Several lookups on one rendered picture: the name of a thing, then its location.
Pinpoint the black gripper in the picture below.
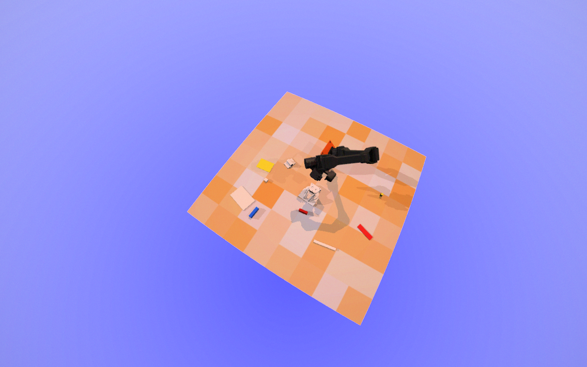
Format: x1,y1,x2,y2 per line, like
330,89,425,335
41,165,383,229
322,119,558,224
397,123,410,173
323,170,336,182

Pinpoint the yellow flat plate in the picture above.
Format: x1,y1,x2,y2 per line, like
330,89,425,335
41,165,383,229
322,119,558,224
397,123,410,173
257,158,274,172

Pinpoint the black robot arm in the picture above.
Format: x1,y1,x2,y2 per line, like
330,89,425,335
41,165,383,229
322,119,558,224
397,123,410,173
304,146,379,181

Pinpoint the blue rectangular block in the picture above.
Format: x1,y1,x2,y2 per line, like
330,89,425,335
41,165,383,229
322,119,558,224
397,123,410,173
249,207,259,218

